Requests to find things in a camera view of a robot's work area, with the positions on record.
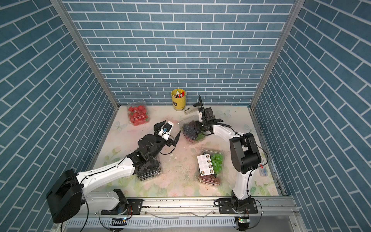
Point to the grey desk stapler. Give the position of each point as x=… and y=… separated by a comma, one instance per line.
x=193, y=108

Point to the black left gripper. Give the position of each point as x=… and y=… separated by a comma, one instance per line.
x=169, y=142

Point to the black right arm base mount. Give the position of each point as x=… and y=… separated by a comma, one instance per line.
x=234, y=206

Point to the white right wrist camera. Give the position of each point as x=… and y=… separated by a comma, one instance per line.
x=201, y=115

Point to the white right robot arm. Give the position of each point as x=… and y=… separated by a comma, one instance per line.
x=245, y=153

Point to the aluminium front rail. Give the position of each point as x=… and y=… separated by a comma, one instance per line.
x=171, y=206

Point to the aluminium corner post left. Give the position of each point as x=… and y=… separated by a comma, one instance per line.
x=72, y=29

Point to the clear box of avocados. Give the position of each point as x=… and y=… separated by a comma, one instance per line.
x=148, y=170

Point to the clear box of mixed grapes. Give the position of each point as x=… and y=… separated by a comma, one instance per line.
x=218, y=163

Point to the clear box of blueberries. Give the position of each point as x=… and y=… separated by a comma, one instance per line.
x=188, y=128

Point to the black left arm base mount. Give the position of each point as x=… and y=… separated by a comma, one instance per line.
x=124, y=205

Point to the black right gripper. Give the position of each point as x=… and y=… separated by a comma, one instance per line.
x=197, y=127

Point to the white fruit sticker sheet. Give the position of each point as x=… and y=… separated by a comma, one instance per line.
x=205, y=165

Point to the yellow pen cup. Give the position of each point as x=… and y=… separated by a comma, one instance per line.
x=179, y=99

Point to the clear box of strawberries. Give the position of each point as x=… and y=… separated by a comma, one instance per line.
x=138, y=113

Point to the aluminium corner post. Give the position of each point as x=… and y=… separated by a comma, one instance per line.
x=276, y=52
x=72, y=29

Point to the white label strip on table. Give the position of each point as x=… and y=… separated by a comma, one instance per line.
x=263, y=171

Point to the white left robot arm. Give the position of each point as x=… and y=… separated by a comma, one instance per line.
x=73, y=191

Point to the aluminium corner post right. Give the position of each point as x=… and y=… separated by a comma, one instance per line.
x=276, y=52

